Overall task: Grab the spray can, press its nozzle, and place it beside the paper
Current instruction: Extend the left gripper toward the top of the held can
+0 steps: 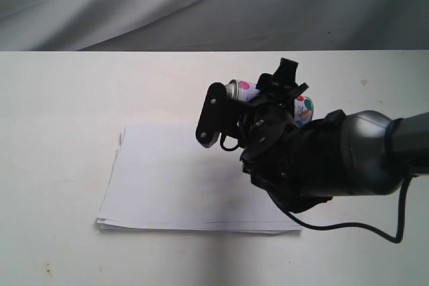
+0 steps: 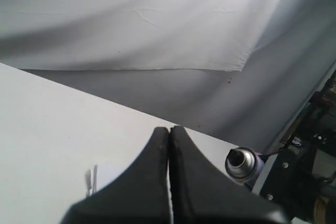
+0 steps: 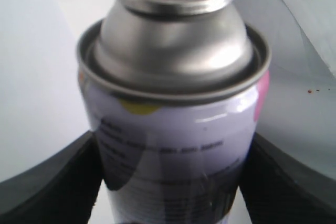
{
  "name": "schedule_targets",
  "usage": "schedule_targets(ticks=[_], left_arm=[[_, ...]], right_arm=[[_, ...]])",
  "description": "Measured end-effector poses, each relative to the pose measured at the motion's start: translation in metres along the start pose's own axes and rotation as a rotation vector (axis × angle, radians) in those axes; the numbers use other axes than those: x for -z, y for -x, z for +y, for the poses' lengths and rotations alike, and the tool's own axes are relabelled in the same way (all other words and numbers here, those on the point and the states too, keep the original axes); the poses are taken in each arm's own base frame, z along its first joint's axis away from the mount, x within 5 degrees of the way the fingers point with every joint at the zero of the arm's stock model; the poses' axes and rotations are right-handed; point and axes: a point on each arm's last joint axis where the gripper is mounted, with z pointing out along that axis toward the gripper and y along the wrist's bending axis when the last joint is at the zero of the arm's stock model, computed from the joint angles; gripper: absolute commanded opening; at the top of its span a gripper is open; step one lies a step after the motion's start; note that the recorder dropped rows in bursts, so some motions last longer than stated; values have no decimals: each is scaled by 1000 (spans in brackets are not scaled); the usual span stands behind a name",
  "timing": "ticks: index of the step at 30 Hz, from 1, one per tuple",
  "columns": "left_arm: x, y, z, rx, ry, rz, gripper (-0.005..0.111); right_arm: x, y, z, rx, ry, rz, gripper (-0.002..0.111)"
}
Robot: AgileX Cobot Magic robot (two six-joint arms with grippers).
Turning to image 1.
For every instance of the white backdrop cloth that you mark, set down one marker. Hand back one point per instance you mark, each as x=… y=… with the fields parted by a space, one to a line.
x=213 y=25

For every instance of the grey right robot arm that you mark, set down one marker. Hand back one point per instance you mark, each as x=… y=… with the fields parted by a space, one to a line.
x=378 y=152

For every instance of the white paper stack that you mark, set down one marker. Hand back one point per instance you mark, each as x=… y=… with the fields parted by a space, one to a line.
x=163 y=179

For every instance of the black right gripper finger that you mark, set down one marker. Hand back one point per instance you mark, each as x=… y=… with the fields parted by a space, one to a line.
x=273 y=96
x=282 y=81

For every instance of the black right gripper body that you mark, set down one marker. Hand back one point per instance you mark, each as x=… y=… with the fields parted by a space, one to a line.
x=298 y=167

